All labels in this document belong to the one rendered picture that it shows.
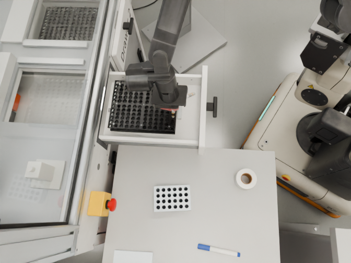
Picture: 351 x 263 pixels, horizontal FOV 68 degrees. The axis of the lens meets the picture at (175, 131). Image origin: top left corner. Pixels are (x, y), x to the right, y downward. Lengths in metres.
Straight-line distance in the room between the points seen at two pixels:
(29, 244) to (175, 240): 0.49
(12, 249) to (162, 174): 0.55
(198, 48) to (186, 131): 1.22
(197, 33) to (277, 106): 0.88
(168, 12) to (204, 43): 1.48
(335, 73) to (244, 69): 1.06
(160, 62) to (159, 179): 0.47
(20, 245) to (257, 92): 1.70
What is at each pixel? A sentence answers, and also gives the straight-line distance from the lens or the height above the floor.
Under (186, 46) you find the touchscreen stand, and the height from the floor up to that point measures 0.04.
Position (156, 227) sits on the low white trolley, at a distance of 0.95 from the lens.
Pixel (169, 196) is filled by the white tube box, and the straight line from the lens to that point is 0.94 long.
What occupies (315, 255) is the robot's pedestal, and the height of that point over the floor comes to 0.51.
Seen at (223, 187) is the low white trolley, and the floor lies 0.76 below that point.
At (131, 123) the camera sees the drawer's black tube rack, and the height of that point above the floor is 0.90.
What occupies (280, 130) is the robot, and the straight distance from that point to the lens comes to 1.58.
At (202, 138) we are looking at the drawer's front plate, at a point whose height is 0.93.
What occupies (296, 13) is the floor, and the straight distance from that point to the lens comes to 2.44.
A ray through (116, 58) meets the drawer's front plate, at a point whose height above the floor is 0.91.
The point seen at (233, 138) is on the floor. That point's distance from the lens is 1.80.
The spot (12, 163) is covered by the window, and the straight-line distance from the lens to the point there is 0.55.
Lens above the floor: 1.70
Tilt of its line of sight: 72 degrees down
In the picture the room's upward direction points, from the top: 9 degrees counter-clockwise
